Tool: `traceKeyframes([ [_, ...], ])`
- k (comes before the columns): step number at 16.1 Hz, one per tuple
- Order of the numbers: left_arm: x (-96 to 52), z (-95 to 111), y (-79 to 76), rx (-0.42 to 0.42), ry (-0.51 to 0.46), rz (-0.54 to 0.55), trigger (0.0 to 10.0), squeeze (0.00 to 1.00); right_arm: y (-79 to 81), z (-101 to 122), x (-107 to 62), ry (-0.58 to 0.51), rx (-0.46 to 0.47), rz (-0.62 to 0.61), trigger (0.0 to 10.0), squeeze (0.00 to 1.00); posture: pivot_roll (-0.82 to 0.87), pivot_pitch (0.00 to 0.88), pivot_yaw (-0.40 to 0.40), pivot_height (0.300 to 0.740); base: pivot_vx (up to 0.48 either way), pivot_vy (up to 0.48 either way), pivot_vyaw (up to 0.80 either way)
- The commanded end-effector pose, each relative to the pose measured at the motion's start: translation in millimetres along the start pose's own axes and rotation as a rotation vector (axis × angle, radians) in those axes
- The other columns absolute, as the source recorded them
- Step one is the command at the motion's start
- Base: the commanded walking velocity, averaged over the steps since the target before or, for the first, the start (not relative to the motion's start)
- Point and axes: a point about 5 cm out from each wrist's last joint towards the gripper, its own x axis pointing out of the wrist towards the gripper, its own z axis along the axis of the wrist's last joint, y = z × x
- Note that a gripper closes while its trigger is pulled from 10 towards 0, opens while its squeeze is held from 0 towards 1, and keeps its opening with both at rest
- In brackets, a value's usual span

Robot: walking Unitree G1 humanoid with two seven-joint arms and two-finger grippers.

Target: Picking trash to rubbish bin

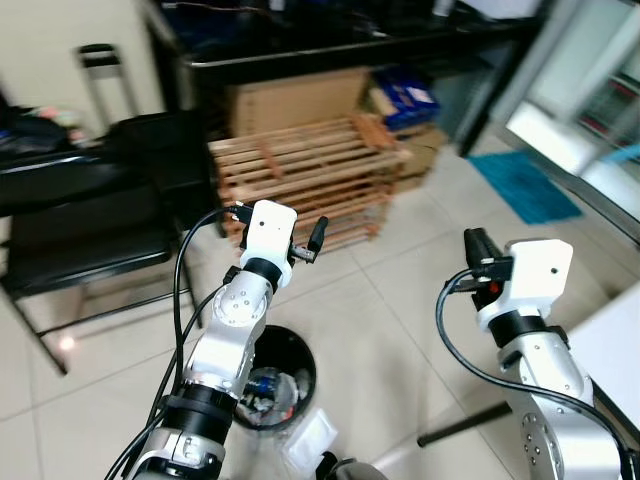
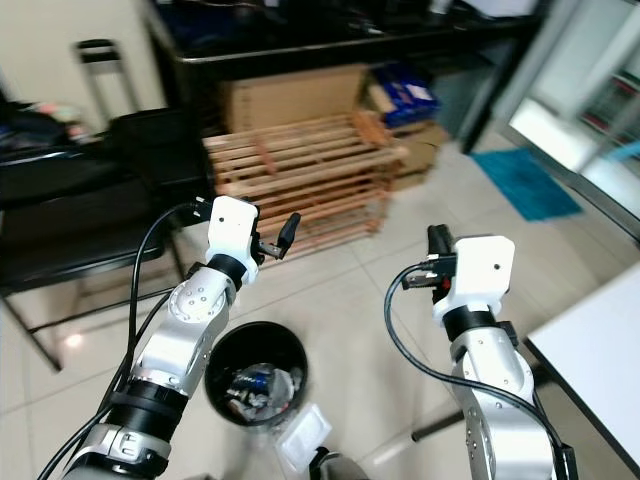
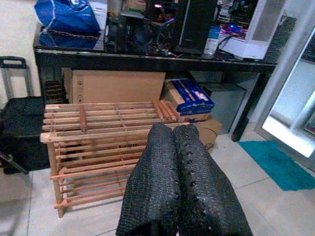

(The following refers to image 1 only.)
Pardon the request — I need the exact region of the black table foot bar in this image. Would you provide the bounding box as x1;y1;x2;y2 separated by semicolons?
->
417;400;513;449

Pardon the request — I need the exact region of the blue printed carton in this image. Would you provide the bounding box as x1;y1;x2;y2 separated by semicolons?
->
373;67;442;131

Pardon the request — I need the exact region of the wooden slatted rack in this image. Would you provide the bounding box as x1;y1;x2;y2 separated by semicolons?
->
208;113;414;253

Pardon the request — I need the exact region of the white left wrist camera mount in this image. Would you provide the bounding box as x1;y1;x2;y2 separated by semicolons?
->
240;200;299;267

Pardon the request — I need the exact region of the clear plastic packet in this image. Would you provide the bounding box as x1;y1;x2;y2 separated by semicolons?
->
282;408;342;473

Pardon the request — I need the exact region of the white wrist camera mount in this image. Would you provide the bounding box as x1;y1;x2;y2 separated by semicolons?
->
477;240;575;333
240;200;299;267

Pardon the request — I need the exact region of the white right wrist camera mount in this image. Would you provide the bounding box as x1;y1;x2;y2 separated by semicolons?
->
477;240;575;333

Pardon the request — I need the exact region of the glass door with grey frame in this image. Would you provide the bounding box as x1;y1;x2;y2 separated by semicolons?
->
488;0;640;246

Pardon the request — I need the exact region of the blue floor mat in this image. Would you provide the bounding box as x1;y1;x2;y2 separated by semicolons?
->
467;150;584;227

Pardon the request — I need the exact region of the black round rubbish bin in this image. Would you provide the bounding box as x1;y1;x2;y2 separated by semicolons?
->
232;325;319;433

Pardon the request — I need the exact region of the white table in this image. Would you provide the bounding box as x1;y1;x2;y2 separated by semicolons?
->
568;284;640;433

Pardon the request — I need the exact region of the black table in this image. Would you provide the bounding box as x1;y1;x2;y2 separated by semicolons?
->
140;0;561;156

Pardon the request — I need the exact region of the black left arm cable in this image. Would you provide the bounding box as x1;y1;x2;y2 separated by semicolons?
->
105;205;251;480

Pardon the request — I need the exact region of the large brown cardboard box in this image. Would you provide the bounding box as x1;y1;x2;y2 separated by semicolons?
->
225;68;374;137

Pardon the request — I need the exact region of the small brown cardboard box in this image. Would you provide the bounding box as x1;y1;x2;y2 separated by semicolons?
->
392;122;453;193

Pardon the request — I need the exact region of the black metal folding chair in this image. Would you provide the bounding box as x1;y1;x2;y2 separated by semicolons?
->
76;43;143;133

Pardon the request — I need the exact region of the blue crumpled wrapper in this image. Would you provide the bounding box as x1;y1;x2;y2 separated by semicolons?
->
243;366;289;409

